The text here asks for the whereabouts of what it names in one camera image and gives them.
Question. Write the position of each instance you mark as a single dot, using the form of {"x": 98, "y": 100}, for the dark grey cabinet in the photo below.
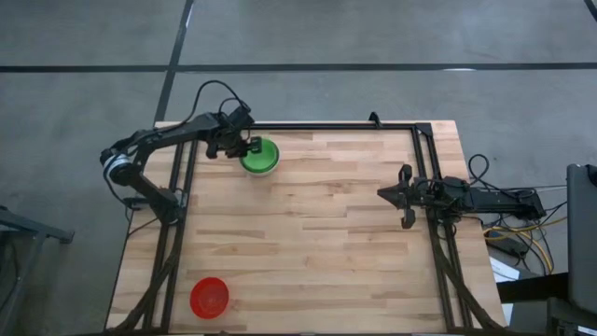
{"x": 583, "y": 233}

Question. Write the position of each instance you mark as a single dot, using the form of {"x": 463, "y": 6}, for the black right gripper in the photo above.
{"x": 422, "y": 196}

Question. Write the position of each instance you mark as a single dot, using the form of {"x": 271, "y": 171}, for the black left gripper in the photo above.
{"x": 233, "y": 142}

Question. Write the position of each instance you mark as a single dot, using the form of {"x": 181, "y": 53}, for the black table clamp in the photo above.
{"x": 373, "y": 117}

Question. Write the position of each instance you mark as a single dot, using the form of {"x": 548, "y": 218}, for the grey metal stand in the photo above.
{"x": 32, "y": 226}

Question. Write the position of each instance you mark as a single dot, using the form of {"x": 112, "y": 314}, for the white paper sheet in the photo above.
{"x": 506, "y": 270}

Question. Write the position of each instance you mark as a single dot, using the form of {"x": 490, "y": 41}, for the white ribbed bowl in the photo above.
{"x": 261, "y": 174}

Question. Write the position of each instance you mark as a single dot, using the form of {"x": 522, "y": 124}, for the green plastic bowl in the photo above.
{"x": 264, "y": 157}

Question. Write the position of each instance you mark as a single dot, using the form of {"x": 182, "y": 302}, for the black aluminium table frame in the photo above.
{"x": 326, "y": 126}

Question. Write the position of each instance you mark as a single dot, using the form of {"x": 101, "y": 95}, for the black power brick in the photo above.
{"x": 508, "y": 245}

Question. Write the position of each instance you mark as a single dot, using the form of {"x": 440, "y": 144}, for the red plastic bowl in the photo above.
{"x": 209, "y": 298}

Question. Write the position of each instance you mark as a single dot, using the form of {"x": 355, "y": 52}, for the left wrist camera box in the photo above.
{"x": 241, "y": 116}

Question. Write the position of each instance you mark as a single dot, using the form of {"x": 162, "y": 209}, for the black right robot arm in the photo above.
{"x": 494, "y": 201}

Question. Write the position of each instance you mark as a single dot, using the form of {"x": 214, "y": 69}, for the black floor beam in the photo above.
{"x": 531, "y": 289}

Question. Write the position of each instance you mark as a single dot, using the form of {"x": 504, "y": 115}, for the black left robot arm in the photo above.
{"x": 163, "y": 135}

